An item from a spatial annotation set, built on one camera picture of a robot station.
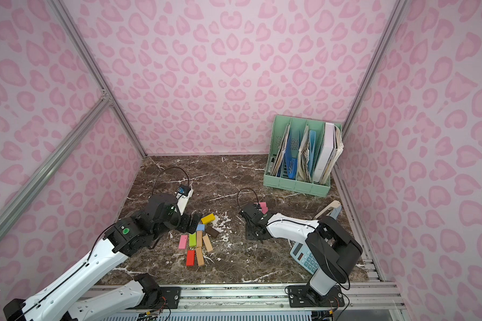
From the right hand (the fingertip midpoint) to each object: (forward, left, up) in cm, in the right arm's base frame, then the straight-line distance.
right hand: (251, 233), depth 89 cm
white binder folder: (+29, -33, +23) cm, 49 cm away
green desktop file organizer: (+29, -24, +21) cm, 43 cm away
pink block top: (+14, -6, 0) cm, 15 cm away
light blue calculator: (-9, -20, +2) cm, 22 cm away
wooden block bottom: (-10, +21, +1) cm, 23 cm away
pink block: (-5, +29, +1) cm, 30 cm away
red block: (-11, +25, +1) cm, 27 cm away
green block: (-4, +25, +2) cm, 25 cm away
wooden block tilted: (-5, +19, +1) cm, 20 cm away
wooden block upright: (-3, +22, +2) cm, 22 cm away
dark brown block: (+1, +18, +1) cm, 18 cm away
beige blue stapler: (+13, -40, +2) cm, 42 cm away
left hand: (0, +21, +22) cm, 31 cm away
